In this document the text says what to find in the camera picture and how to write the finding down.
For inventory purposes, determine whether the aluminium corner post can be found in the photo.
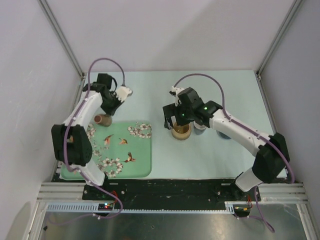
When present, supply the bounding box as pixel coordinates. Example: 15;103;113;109
255;0;305;80
37;0;85;80

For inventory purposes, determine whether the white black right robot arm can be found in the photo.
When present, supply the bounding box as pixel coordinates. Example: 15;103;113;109
162;87;289;201

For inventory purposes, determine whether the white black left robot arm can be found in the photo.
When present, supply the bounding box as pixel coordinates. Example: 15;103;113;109
51;73;133;200

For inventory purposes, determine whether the brown small cup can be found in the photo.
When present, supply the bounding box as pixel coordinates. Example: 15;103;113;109
93;114;113;127

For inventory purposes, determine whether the left aluminium corner post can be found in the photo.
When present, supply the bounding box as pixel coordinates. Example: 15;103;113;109
37;0;85;80

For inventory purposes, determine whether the grey slotted cable duct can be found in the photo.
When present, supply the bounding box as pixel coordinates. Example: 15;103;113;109
46;201;251;215

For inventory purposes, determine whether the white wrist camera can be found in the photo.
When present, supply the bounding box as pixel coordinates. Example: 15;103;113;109
169;86;185;107
115;86;133;103

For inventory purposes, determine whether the light blue coffee mug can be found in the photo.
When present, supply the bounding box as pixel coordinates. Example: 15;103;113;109
193;121;207;135

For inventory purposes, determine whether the aluminium frame rail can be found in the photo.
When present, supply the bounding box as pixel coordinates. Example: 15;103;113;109
37;182;85;201

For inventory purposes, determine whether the green floral tray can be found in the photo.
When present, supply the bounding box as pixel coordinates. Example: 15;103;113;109
59;121;153;181

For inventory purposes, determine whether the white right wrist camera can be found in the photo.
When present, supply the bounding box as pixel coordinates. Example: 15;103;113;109
169;86;185;107

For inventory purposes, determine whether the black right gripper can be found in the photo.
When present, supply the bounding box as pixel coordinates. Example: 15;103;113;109
163;101;195;130

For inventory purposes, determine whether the dark blue mug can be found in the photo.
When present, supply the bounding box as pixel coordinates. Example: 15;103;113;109
217;131;231;140

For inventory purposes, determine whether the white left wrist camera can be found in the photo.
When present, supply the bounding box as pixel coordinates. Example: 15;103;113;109
115;86;133;103

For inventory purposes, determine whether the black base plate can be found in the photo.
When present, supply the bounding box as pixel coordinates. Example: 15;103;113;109
82;178;262;211

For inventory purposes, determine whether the right aluminium corner post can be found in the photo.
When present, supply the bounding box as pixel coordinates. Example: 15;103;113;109
255;0;305;80

